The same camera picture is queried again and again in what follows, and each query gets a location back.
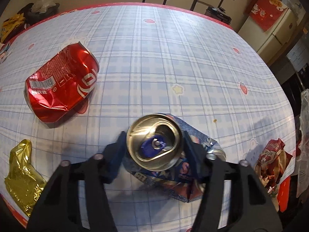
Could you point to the white plastic bag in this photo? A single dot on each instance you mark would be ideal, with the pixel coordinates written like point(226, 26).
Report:
point(303, 154)

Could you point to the pastel plastic toy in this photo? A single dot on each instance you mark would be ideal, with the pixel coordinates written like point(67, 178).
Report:
point(3, 52)

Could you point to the yellow printed bag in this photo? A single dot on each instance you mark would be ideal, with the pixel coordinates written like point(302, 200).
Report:
point(12, 26)

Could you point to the red printed cloth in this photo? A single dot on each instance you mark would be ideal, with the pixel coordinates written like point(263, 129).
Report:
point(265, 9)

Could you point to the crushed blue can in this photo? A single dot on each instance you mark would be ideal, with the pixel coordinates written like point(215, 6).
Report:
point(154, 130)

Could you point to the crumpled brown snack wrapper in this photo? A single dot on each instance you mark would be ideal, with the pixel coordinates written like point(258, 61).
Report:
point(272, 162)

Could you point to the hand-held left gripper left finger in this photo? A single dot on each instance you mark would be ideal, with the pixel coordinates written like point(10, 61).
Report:
point(113, 159)

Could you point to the crushed red can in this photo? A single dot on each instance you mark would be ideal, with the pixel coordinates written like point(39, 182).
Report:
point(60, 84)

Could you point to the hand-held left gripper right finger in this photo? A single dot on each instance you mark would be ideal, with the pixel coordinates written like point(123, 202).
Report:
point(193, 157)

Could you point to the electric pressure cooker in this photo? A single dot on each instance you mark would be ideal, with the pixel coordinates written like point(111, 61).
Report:
point(218, 15)

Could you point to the gold foil packet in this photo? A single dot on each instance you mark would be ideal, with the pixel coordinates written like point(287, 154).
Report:
point(20, 181)

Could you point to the cream fridge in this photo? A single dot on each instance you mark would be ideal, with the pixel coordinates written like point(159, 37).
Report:
point(272, 38)

